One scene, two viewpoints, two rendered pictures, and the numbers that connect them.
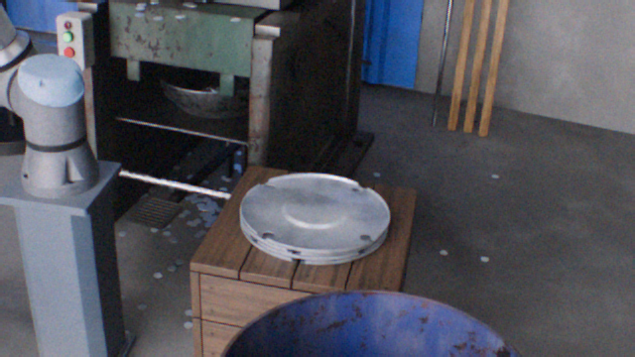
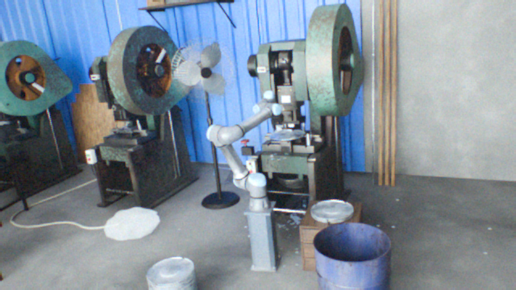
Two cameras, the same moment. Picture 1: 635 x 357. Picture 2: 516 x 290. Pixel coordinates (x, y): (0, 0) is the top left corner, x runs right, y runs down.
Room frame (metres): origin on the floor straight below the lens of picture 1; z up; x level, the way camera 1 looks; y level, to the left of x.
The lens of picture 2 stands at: (-1.37, 0.00, 1.68)
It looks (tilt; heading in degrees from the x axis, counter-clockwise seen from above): 17 degrees down; 10
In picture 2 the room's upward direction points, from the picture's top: 6 degrees counter-clockwise
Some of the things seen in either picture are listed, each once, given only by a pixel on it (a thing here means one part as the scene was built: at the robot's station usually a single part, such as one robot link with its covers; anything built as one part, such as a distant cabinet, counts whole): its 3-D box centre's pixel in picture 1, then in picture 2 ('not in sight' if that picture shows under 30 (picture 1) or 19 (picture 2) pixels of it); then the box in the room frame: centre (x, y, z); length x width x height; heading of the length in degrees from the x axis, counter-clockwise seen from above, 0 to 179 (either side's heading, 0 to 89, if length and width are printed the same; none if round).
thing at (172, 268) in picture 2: not in sight; (170, 270); (0.76, 1.01, 0.25); 0.29 x 0.29 x 0.01
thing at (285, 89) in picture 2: not in sight; (288, 101); (1.91, 0.30, 1.04); 0.17 x 0.15 x 0.30; 164
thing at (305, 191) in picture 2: (219, 102); (297, 183); (1.96, 0.28, 0.31); 0.43 x 0.42 x 0.01; 74
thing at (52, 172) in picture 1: (59, 156); (259, 200); (1.22, 0.49, 0.50); 0.15 x 0.15 x 0.10
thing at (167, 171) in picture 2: not in sight; (151, 110); (2.78, 1.85, 0.87); 1.53 x 0.99 x 1.74; 162
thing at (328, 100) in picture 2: not in sight; (332, 60); (1.96, -0.06, 1.33); 1.03 x 0.28 x 0.82; 164
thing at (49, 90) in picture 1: (51, 96); (256, 184); (1.22, 0.49, 0.62); 0.13 x 0.12 x 0.14; 49
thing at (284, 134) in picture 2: not in sight; (286, 134); (1.83, 0.32, 0.78); 0.29 x 0.29 x 0.01
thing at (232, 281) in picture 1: (309, 294); (333, 235); (1.29, 0.00, 0.18); 0.40 x 0.38 x 0.35; 171
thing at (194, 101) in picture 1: (217, 86); (296, 178); (1.95, 0.29, 0.36); 0.34 x 0.34 x 0.10
